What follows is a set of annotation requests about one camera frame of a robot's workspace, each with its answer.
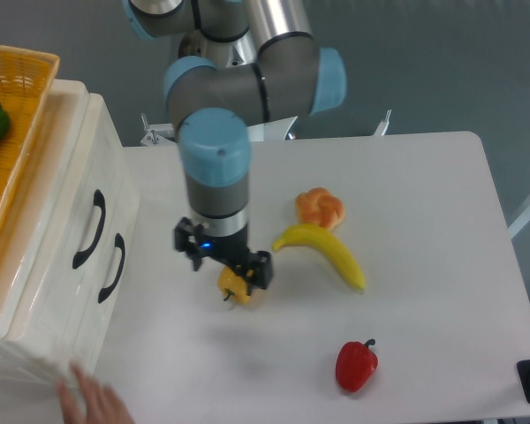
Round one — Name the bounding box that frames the yellow bell pepper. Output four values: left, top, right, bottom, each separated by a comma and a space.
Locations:
217, 266, 251, 305

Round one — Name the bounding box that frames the white plastic drawer cabinet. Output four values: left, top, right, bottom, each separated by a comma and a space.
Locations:
0, 79, 141, 424

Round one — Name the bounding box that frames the knotted bread roll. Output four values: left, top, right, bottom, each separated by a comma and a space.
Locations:
295, 187, 346, 231

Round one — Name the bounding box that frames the person's hand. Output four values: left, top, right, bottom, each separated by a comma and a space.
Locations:
56, 362, 135, 424

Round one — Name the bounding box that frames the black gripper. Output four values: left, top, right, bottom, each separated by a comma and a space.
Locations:
173, 216, 273, 291

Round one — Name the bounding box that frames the red bell pepper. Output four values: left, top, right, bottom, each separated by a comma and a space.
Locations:
335, 338, 379, 393

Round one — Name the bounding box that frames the yellow banana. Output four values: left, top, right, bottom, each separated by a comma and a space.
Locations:
271, 223, 366, 291

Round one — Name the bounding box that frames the orange woven basket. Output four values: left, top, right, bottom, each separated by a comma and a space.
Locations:
0, 45, 60, 232

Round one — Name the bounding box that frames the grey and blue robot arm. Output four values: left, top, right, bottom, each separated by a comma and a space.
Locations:
123, 1, 347, 290

